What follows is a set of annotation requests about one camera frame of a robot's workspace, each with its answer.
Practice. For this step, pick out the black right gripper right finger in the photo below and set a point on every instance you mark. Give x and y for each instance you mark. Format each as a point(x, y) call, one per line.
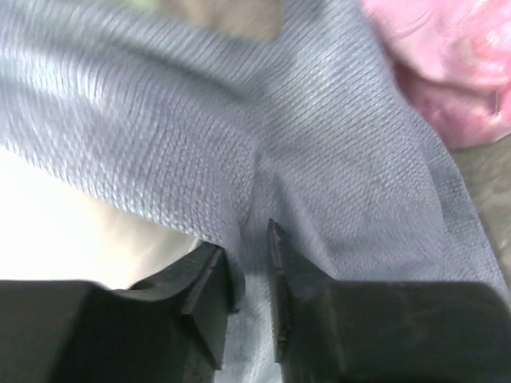
point(326, 330)

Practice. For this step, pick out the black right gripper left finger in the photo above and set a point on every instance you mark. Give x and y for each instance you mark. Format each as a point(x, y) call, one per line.
point(169, 327)

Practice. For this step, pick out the white pillow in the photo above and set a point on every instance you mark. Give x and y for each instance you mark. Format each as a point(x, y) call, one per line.
point(51, 231)

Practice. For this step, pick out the green beige patchwork pillowcase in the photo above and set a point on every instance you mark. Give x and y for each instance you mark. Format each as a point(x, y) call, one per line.
point(214, 136)

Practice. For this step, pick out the pink rose satin pillow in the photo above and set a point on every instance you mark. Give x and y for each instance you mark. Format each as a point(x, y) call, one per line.
point(451, 60)

